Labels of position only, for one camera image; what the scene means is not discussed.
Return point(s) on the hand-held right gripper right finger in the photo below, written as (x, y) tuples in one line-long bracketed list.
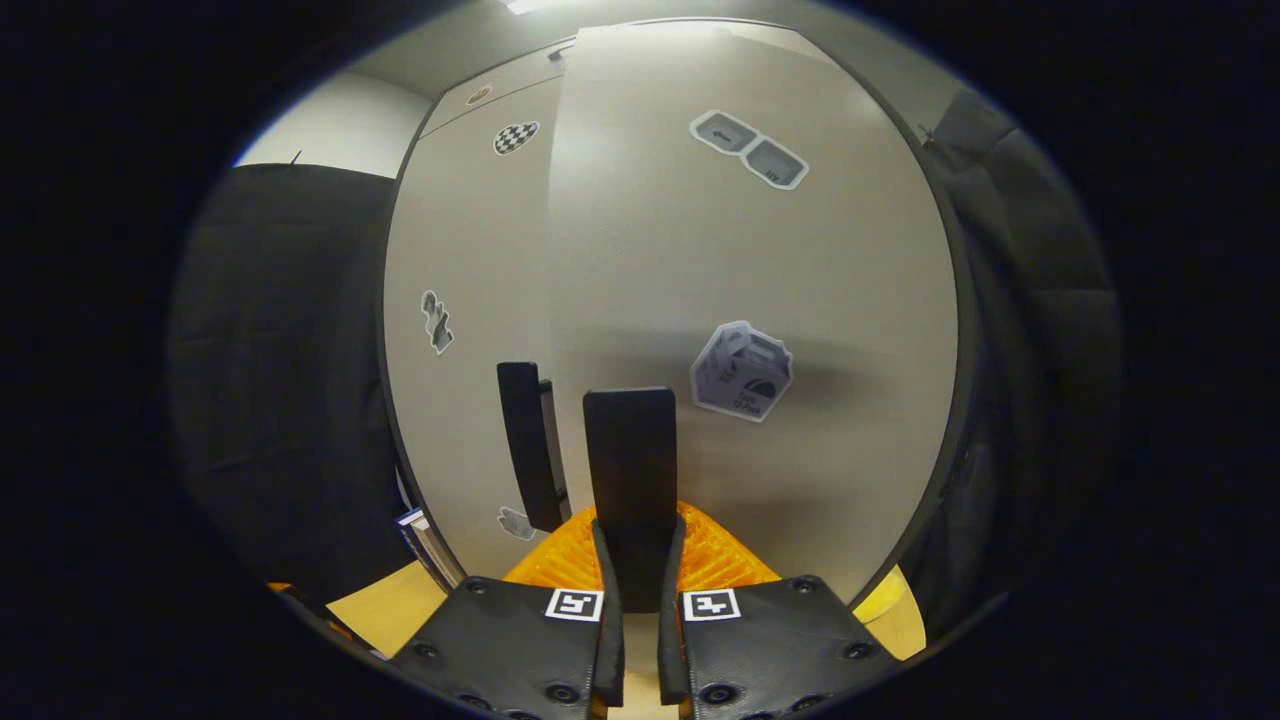
[(672, 650)]

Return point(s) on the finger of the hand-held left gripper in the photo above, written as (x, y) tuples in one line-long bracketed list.
[(283, 588)]

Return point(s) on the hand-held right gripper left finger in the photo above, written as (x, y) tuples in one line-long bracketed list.
[(610, 650)]

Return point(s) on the checkered-sticker grey shoe cabinet door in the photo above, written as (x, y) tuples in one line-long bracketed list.
[(460, 250)]

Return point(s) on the box-sticker grey shoe cabinet door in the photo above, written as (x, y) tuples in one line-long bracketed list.
[(650, 250)]

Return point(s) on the grey double-door shoe cabinet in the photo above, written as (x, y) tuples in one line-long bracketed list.
[(490, 80)]

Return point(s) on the blue spine book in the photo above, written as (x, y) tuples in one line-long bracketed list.
[(408, 528)]

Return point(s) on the white spine book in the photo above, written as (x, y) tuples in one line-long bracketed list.
[(435, 555)]

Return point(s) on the black backdrop cloth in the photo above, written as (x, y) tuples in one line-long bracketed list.
[(280, 380)]

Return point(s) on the ceiling light panel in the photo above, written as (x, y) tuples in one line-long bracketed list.
[(530, 5)]

